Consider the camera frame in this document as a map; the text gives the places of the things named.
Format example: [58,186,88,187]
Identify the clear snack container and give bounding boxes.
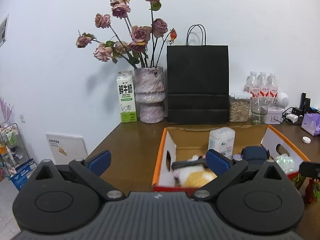
[229,92,251,123]

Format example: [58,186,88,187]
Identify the black upright devices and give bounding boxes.
[300,92,312,114]

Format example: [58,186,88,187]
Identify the purple marbled vase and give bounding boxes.
[133,66,166,124]

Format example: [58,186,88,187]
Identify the blue cardboard box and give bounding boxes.
[10,158,38,191]

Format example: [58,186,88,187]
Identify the metal storage rack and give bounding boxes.
[0,122,26,181]

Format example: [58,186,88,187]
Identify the wall picture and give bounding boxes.
[0,13,10,48]

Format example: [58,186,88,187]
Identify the power strip with chargers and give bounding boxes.
[282,107,304,125]

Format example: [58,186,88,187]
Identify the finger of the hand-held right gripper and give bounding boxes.
[299,161,320,180]

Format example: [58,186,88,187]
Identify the braided cable coil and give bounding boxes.
[171,158,209,170]

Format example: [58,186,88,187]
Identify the dried pink roses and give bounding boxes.
[76,0,178,69]

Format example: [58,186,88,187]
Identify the red orange cardboard box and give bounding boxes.
[152,126,320,203]

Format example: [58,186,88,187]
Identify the white round speaker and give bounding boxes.
[276,92,290,109]

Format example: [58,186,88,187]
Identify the white board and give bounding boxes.
[45,133,88,166]

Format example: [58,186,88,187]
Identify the clear plastic bottle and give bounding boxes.
[275,153,296,174]

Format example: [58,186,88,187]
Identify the red label water bottle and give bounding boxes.
[266,73,279,99]
[257,72,269,98]
[244,71,259,98]

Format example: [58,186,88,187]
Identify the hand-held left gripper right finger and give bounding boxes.
[191,149,284,202]

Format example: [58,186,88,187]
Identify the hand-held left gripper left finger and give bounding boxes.
[34,149,126,201]

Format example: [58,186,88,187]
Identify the clear glass cup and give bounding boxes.
[251,97,270,125]

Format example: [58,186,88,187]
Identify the green white milk carton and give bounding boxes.
[116,71,138,124]

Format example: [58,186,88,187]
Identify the purple dried flowers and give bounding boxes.
[0,97,14,124]

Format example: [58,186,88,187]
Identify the yellow white plush toy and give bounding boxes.
[172,155,218,188]

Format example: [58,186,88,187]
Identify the white tin box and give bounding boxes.
[264,107,286,125]

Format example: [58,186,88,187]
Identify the purple tissue pack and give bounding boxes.
[301,113,320,137]

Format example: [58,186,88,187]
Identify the translucent cotton swab box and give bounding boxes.
[208,127,236,159]

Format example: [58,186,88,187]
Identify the black paper bag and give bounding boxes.
[167,24,230,125]

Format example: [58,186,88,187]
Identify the navy blue pouch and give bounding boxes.
[241,146,270,161]

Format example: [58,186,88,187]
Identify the wooden desktop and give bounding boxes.
[86,120,320,233]

